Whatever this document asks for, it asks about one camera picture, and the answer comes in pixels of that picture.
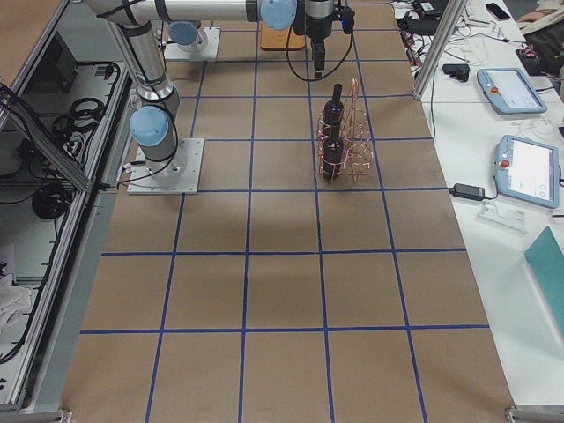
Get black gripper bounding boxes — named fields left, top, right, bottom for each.
left=311, top=39, right=325, bottom=80

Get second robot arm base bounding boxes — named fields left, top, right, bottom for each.
left=168, top=21, right=208, bottom=53

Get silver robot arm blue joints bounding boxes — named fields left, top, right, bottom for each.
left=83, top=0, right=343, bottom=174

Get wooden tray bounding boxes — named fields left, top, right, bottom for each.
left=260, top=22, right=306, bottom=51

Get dark wine bottle in basket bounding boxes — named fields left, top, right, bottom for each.
left=322, top=123, right=344, bottom=180

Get black handheld device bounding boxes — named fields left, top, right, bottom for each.
left=442, top=63, right=470, bottom=83

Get black smartphone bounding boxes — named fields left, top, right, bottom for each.
left=485, top=3, right=511, bottom=21

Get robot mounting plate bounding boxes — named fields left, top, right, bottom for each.
left=127, top=138, right=204, bottom=195

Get upper teach pendant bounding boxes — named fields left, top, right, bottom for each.
left=477, top=68, right=547, bottom=115

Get teach pendant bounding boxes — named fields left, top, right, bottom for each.
left=493, top=135, right=560, bottom=209
left=477, top=68, right=547, bottom=115

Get black power adapter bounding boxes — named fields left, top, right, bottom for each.
left=449, top=183, right=486, bottom=201

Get lower teach pendant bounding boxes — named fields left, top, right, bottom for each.
left=493, top=135, right=560, bottom=209

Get clear acrylic stand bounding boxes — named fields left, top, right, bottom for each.
left=476, top=202, right=528, bottom=234

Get teal box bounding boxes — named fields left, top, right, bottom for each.
left=524, top=226, right=563, bottom=333

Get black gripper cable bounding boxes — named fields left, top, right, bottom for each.
left=286, top=26, right=356, bottom=82

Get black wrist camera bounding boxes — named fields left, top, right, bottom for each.
left=339, top=6, right=355, bottom=35

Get copper wire bottle basket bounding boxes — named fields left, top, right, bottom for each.
left=316, top=78, right=374, bottom=182

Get aluminium frame post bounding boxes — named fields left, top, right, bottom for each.
left=412, top=0, right=466, bottom=100

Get coiled black cables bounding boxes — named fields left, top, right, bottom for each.
left=52, top=97, right=107, bottom=151

